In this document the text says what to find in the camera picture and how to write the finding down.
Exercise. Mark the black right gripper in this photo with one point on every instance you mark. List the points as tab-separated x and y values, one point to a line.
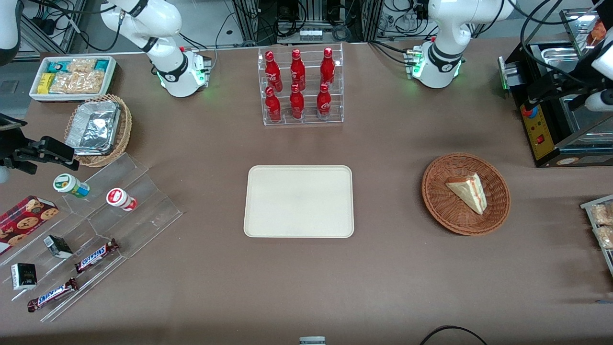
14	147

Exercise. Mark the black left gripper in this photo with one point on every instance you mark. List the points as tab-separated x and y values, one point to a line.
559	84

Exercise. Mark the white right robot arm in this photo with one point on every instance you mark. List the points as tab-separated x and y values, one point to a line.
167	19

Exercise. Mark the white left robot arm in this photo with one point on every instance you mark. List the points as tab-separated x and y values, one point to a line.
438	28

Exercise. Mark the light tan wicker basket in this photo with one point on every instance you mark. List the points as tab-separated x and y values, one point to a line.
124	129

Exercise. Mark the triangular wrapped sandwich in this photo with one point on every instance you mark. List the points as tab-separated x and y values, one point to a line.
469	191

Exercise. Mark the dark brown wicker basket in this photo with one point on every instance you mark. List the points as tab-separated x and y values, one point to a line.
438	201

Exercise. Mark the metal pastry tray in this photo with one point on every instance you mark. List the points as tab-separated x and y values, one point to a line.
604	254

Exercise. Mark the cream rectangular plastic tray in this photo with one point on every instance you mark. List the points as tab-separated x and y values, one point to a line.
299	201

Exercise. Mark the green lidded yogurt cup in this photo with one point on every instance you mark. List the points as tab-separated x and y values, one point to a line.
69	185

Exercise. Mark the silver foil packs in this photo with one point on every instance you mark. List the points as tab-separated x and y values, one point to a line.
93	128

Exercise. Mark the red plaid cookie box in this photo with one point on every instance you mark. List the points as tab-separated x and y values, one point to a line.
26	220

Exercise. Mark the yellow snack packet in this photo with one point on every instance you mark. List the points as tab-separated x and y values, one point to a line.
45	83

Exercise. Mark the fried food piece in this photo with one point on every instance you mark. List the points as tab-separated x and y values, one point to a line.
598	31

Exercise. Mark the clear cracker bag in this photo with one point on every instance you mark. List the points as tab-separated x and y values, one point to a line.
76	83
81	65

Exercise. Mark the small black barcode box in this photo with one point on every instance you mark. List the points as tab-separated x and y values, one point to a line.
58	247

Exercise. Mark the red lidded yogurt cup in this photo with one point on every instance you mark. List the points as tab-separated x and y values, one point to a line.
119	199

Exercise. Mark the teal snack packet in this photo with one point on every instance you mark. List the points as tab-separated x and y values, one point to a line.
57	66
102	64

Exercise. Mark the white rectangular snack bin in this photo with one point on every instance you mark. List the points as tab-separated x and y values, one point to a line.
111	79

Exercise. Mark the brown Snickers bar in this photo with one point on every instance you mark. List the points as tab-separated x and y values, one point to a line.
96	256
52	294

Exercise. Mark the clear acrylic tiered shelf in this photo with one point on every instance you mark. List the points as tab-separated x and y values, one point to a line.
143	211

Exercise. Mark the small black white-sided box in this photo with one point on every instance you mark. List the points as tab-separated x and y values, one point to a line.
24	276

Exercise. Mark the wrapped pastry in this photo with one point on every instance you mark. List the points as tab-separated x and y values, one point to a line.
606	237
603	214

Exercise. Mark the red cola bottle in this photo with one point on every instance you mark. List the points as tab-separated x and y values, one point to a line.
272	69
324	101
272	105
327	67
297	103
297	69

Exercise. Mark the clear acrylic bottle rack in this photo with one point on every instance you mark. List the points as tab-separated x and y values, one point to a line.
309	120

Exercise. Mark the white power strip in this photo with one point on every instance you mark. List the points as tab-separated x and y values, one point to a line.
310	34

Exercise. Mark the aluminium equipment rack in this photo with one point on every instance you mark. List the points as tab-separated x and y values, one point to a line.
249	19

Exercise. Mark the small grey device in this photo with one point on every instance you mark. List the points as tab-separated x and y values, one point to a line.
312	341

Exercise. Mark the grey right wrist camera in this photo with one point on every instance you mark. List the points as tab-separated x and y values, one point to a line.
3	175

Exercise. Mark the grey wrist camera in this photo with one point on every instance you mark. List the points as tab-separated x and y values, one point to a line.
601	101
3	175

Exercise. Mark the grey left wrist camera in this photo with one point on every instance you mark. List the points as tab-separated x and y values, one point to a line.
601	101

